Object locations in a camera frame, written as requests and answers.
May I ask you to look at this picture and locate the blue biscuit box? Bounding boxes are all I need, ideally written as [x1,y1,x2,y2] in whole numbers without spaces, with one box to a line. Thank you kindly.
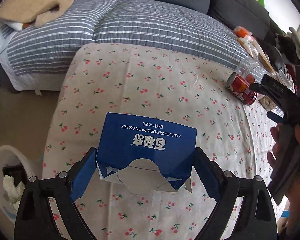
[96,113,197,195]

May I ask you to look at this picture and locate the white tissue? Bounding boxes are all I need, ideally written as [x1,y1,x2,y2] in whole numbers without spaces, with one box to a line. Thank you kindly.
[2,175,25,213]

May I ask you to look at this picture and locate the black plastic food tray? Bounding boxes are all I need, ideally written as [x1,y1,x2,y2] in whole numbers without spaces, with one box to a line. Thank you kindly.
[2,164,28,187]

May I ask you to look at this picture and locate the white plastic trash bin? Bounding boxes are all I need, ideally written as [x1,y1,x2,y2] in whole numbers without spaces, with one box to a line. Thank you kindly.
[0,145,42,223]

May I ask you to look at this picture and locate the clear jar of nuts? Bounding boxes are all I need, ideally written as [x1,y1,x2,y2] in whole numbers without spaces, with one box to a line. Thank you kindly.
[254,82,295,111]

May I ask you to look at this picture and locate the red drink can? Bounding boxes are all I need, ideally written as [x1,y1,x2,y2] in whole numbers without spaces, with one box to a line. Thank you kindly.
[225,72,257,106]

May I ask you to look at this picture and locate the clear plastic snack container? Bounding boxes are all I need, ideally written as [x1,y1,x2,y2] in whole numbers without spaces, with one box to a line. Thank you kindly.
[235,58,268,84]

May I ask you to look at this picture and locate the pile of clothes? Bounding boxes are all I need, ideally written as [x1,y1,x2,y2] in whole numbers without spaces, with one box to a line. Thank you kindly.
[275,27,300,81]

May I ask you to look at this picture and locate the orange snack packets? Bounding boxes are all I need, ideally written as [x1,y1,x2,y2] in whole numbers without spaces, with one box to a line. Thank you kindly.
[233,26,275,74]

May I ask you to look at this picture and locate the cherry print tablecloth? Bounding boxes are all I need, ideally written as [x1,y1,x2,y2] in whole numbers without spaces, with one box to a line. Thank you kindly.
[43,43,274,239]

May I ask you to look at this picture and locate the grey striped quilt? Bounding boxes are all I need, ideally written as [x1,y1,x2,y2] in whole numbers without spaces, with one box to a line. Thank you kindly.
[0,0,253,92]

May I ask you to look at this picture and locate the white pillow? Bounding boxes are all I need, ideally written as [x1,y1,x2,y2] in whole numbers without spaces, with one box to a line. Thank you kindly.
[0,20,23,31]

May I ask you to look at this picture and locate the beige fleece blanket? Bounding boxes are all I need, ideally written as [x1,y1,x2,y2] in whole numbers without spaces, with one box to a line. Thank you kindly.
[0,0,74,28]

